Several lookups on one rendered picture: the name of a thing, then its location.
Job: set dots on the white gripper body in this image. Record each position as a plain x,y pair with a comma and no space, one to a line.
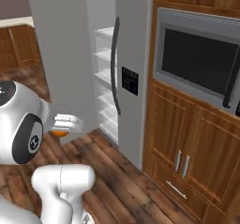
68,123

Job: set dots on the grey fridge with white shelves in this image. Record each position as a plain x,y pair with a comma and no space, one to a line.
106,77

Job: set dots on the wooden base cupboard run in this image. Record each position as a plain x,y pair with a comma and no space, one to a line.
18,46

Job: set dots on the silver built-in microwave oven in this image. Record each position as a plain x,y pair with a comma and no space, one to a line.
187,24

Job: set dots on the grey open fridge door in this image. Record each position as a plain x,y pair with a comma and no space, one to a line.
65,62

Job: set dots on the grey fridge door with dispenser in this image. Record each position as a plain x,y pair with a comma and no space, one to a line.
134,31

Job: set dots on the wooden drawer front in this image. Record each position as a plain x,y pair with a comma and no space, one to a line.
200,204

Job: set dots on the orange tangerine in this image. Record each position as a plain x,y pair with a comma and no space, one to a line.
60,134

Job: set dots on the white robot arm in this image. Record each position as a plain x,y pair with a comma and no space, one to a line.
22,121

